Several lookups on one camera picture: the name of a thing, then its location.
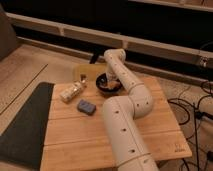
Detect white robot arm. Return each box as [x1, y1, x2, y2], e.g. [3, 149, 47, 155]
[102, 49, 159, 171]

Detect blue sponge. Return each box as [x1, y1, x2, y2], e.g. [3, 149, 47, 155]
[77, 100, 96, 115]

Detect black cables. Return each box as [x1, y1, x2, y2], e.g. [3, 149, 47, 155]
[166, 56, 213, 171]

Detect black bowl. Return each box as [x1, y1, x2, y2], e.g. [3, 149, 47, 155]
[96, 73, 122, 94]

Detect wooden table board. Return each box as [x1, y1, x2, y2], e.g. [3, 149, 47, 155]
[40, 77, 192, 171]

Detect dark grey floor mat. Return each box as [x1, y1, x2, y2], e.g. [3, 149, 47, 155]
[0, 82, 54, 169]

